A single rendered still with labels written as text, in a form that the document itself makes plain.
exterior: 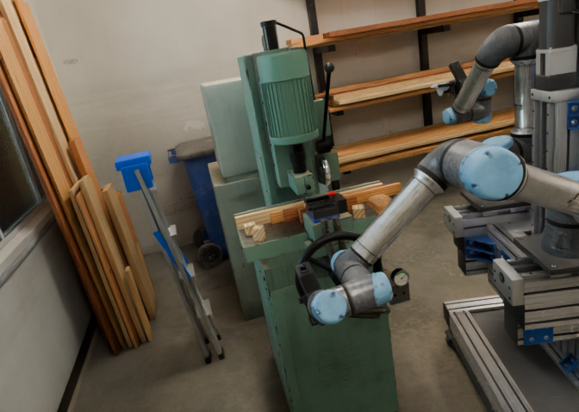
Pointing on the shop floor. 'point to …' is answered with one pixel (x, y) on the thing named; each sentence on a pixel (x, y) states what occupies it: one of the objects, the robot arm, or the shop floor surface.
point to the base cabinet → (329, 356)
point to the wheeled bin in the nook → (196, 152)
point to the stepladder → (135, 177)
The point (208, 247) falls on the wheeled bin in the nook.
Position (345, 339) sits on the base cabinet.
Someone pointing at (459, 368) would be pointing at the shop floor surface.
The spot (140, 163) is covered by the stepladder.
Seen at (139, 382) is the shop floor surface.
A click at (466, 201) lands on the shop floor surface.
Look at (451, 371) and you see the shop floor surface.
